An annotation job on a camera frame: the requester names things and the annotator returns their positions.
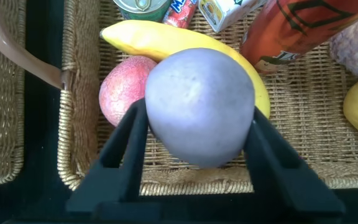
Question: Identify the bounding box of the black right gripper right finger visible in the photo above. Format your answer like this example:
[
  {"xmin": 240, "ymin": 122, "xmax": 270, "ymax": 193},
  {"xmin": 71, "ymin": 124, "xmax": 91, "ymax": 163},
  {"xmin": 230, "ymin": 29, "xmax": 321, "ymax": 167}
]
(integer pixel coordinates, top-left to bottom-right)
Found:
[{"xmin": 242, "ymin": 105, "xmax": 346, "ymax": 219}]

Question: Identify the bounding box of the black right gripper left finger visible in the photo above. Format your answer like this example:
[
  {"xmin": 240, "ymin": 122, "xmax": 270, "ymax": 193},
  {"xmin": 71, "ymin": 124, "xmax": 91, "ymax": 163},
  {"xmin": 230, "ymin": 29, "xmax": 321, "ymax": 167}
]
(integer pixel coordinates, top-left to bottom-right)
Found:
[{"xmin": 65, "ymin": 98, "xmax": 150, "ymax": 216}]

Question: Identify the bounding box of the pale pink round bun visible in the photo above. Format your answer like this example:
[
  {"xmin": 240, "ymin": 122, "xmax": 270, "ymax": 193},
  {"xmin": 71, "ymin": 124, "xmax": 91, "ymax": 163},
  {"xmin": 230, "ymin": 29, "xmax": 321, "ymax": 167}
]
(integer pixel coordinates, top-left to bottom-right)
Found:
[{"xmin": 144, "ymin": 47, "xmax": 256, "ymax": 170}]

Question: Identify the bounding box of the red soda can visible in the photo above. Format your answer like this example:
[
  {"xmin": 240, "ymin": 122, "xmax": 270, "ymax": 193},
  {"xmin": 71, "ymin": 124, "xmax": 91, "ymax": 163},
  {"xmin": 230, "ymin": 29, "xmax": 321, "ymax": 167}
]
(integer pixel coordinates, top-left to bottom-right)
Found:
[{"xmin": 239, "ymin": 0, "xmax": 358, "ymax": 77}]

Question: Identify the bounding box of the wicker basket with food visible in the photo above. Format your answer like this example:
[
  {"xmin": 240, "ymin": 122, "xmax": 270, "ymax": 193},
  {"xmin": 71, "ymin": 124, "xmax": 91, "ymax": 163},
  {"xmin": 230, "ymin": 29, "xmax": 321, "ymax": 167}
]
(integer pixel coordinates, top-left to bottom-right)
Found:
[{"xmin": 0, "ymin": 0, "xmax": 358, "ymax": 197}]

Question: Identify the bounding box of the red pink peach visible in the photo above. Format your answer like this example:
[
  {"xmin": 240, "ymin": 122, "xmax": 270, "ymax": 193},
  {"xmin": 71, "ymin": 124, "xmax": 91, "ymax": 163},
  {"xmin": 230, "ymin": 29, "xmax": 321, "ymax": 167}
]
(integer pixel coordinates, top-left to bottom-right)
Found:
[{"xmin": 98, "ymin": 55, "xmax": 158, "ymax": 128}]

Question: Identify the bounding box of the yellow banana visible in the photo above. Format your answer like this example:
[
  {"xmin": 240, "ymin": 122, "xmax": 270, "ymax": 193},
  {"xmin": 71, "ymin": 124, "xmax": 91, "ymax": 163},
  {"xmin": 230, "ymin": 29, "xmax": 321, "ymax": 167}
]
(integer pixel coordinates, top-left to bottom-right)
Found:
[{"xmin": 99, "ymin": 19, "xmax": 272, "ymax": 121}]

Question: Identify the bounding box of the brown crusty bread roll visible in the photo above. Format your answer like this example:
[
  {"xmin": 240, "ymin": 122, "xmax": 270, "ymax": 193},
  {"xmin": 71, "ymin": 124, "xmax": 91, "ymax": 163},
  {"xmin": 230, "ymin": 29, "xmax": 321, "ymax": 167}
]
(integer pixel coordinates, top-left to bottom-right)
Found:
[{"xmin": 328, "ymin": 11, "xmax": 358, "ymax": 77}]

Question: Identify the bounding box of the black table cloth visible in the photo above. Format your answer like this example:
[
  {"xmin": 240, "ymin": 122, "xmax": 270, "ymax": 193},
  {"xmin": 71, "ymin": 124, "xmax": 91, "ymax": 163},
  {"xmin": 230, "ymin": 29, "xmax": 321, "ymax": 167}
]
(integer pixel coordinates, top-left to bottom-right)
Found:
[{"xmin": 0, "ymin": 0, "xmax": 358, "ymax": 224}]

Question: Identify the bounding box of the small tin can gold lid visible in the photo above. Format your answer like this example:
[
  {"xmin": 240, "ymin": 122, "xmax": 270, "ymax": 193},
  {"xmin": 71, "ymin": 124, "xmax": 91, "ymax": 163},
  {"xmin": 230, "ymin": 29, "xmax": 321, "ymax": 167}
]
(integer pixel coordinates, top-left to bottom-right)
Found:
[{"xmin": 112, "ymin": 0, "xmax": 172, "ymax": 24}]

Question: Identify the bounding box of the red blue candy pack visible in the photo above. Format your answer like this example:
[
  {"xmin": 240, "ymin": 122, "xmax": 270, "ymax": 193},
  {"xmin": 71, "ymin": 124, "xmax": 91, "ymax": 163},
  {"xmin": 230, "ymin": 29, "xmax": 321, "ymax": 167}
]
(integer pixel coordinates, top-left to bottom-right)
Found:
[{"xmin": 162, "ymin": 0, "xmax": 199, "ymax": 30}]

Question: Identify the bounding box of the white yellow juice carton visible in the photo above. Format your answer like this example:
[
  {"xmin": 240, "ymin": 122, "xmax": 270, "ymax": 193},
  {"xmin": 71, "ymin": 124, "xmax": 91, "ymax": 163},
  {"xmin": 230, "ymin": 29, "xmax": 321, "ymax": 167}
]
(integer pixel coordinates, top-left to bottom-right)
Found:
[{"xmin": 197, "ymin": 0, "xmax": 269, "ymax": 34}]

